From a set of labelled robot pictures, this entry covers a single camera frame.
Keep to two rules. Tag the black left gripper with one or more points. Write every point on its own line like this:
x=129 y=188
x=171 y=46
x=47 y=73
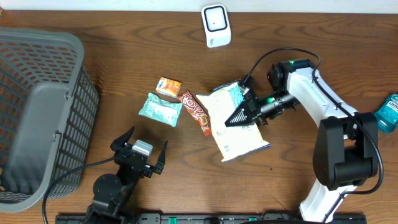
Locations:
x=119 y=145

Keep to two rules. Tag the red chocolate bar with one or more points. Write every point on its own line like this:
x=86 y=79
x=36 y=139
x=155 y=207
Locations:
x=196 y=111

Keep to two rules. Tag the grey plastic basket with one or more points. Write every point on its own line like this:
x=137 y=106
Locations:
x=48 y=110

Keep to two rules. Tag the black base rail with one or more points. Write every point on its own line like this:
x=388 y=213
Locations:
x=156 y=218

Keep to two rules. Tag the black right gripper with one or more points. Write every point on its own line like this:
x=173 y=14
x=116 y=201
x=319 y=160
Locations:
x=244 y=108

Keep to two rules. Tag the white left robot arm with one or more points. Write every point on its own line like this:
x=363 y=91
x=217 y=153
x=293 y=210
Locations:
x=113 y=191

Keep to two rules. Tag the orange snack bag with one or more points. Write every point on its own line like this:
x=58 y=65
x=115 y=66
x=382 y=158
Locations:
x=232 y=141

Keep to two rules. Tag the white barcode scanner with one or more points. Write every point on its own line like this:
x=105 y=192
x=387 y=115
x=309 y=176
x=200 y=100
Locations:
x=216 y=25

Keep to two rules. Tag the blue mouthwash bottle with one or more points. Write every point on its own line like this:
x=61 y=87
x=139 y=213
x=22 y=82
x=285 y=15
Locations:
x=386 y=115

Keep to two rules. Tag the green wet wipes pack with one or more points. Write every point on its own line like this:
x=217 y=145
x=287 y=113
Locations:
x=161 y=110

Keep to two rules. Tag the small orange box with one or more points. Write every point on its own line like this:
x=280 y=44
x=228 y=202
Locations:
x=168 y=87

